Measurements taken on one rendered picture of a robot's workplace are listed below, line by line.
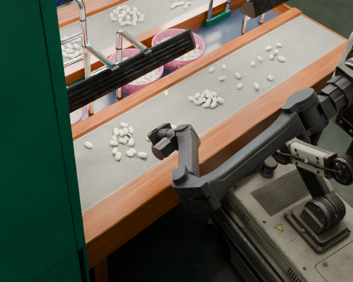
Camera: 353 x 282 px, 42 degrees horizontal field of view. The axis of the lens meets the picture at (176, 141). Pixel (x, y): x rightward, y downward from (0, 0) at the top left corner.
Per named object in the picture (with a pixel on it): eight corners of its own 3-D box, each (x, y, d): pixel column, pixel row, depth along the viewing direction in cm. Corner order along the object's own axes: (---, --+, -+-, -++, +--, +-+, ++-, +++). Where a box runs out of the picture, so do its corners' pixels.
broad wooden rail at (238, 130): (353, 74, 254) (366, 47, 241) (83, 274, 163) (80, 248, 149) (335, 63, 260) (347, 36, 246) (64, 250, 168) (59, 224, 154)
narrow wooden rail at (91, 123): (296, 27, 268) (302, 10, 259) (17, 188, 176) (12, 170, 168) (289, 23, 270) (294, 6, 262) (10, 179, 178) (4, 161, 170)
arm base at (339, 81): (359, 108, 125) (365, 80, 115) (337, 124, 124) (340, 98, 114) (336, 89, 129) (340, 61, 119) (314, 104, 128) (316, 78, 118)
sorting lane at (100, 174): (344, 43, 249) (345, 40, 248) (60, 231, 158) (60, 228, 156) (300, 18, 263) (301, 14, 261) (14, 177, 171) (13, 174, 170)
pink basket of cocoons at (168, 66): (213, 62, 235) (216, 47, 228) (175, 83, 222) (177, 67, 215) (177, 37, 247) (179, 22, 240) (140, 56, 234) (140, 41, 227)
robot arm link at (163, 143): (201, 144, 155) (189, 123, 152) (179, 165, 150) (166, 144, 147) (181, 144, 165) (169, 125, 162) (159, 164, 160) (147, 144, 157)
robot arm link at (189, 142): (208, 206, 118) (187, 173, 115) (189, 215, 120) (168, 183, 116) (203, 141, 158) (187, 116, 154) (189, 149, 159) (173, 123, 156)
